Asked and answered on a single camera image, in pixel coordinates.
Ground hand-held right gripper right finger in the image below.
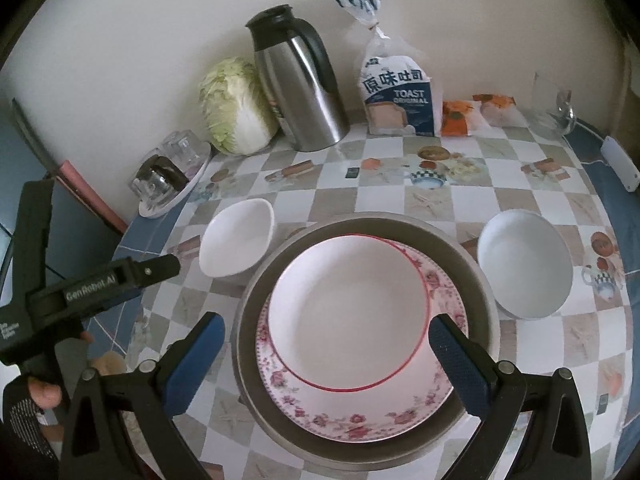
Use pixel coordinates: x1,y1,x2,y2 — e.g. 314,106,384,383
427,313,593,480

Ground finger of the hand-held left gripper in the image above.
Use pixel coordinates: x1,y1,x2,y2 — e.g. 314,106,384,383
130,253,181,289

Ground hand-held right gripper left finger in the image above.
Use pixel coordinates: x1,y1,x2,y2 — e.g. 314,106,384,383
32,311,226,480

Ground small white floral bowl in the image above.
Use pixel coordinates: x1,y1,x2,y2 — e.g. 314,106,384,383
198,198,276,286

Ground stainless steel round tray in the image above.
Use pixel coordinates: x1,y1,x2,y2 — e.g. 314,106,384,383
232,212,501,466

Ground large white floral bowl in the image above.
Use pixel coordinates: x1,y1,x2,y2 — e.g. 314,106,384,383
476,209,574,321

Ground floral rim plate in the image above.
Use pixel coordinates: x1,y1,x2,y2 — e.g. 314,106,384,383
255,240,469,442

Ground red rim white plate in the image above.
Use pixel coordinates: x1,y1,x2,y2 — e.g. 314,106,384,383
267,234,432,392

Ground person's left hand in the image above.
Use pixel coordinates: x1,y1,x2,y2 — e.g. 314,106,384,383
0,376,65,442

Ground dark-bottomed glass cup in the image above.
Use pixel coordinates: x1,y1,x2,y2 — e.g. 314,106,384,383
131,156,187,207

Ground pink board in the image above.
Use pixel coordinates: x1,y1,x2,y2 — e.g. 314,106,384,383
55,160,130,236

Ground glasses on white saucer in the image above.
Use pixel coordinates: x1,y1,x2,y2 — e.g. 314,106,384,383
135,141,212,219

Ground clear glass cup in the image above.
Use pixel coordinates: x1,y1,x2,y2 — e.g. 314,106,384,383
160,130,202,172

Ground checkered printed tablecloth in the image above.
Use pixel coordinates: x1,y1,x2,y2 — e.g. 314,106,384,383
85,117,640,480

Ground napa cabbage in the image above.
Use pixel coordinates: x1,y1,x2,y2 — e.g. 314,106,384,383
199,56,280,156

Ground stainless steel thermos jug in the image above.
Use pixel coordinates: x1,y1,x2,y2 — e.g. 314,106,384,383
245,5,351,152

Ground white plastic box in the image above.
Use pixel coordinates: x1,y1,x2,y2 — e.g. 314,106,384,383
601,135,640,192

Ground sliced bread bag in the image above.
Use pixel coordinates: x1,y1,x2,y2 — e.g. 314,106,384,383
329,0,445,137

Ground clear glass mug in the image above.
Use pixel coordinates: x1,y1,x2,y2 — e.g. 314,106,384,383
530,72,577,134

